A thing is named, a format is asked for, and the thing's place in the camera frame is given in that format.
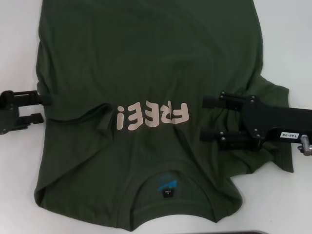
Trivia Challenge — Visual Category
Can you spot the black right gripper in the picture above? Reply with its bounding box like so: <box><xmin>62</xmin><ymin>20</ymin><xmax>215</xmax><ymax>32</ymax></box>
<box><xmin>199</xmin><ymin>92</ymin><xmax>312</xmax><ymax>151</ymax></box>

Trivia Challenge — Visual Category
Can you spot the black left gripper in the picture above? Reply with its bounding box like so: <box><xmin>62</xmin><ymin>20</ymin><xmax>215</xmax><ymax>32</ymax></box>
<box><xmin>0</xmin><ymin>90</ymin><xmax>52</xmax><ymax>136</ymax></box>

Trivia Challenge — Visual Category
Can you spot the dark robot torso edge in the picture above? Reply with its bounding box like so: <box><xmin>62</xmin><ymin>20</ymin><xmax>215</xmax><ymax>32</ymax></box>
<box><xmin>151</xmin><ymin>230</ymin><xmax>265</xmax><ymax>234</ymax></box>

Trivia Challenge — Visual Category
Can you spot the dark green FREE! t-shirt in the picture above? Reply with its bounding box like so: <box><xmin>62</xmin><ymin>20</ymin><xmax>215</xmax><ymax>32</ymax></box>
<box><xmin>34</xmin><ymin>0</ymin><xmax>295</xmax><ymax>217</ymax></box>

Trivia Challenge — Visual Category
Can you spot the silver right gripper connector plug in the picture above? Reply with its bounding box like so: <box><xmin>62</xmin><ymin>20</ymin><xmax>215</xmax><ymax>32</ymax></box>
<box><xmin>298</xmin><ymin>134</ymin><xmax>312</xmax><ymax>156</ymax></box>

